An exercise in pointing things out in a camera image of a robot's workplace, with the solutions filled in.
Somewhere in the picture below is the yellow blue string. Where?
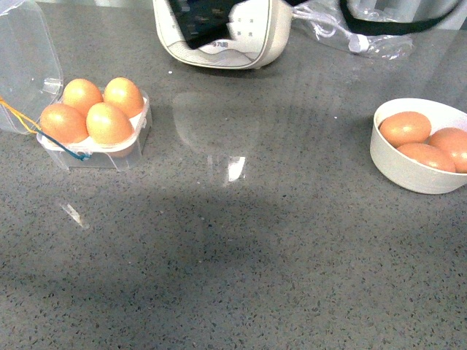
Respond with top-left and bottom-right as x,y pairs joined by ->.
0,98 -> 92,162

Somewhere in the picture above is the black cable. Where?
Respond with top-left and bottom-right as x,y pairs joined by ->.
339,0 -> 463,36

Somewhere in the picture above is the brown egg bowl front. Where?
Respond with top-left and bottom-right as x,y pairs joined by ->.
397,143 -> 456,173

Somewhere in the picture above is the white round bowl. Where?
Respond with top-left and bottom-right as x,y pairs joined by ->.
369,98 -> 466,195

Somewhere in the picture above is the white power cable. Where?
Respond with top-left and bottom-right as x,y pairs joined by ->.
291,7 -> 368,54

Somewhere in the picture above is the brown egg bowl left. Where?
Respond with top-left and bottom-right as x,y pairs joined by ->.
379,112 -> 431,148

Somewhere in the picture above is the clear plastic bag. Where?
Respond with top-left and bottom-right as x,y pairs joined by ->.
293,1 -> 414,60

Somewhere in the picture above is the clear plastic egg box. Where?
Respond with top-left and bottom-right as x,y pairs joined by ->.
1,1 -> 153,171

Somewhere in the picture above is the white soy milk maker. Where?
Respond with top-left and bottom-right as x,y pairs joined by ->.
153,1 -> 293,69

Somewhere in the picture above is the brown egg bowl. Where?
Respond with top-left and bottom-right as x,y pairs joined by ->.
428,127 -> 467,174
379,112 -> 431,148
397,143 -> 456,173

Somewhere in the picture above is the brown egg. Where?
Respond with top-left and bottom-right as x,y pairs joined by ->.
63,79 -> 103,117
40,104 -> 88,144
103,77 -> 144,118
86,102 -> 134,145

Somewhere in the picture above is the brown egg bowl right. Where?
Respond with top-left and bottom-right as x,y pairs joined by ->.
428,127 -> 467,174

